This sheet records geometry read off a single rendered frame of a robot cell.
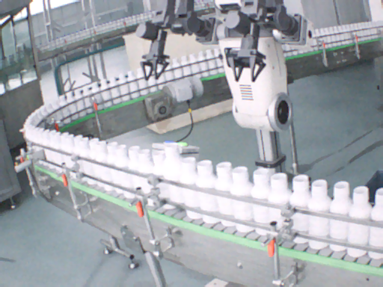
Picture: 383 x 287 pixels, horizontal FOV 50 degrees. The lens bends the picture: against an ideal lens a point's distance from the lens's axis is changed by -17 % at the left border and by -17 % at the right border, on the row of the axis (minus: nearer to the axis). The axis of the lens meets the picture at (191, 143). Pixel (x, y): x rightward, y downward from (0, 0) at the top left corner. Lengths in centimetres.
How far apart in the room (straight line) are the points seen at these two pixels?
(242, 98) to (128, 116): 111
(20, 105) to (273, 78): 500
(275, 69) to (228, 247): 83
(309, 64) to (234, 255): 247
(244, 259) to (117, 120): 178
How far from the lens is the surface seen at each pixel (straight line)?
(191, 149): 152
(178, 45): 543
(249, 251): 118
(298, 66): 346
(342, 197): 99
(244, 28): 147
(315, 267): 107
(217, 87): 307
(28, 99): 650
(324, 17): 744
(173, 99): 280
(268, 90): 181
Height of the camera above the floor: 161
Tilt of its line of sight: 19 degrees down
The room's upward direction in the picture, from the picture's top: 11 degrees counter-clockwise
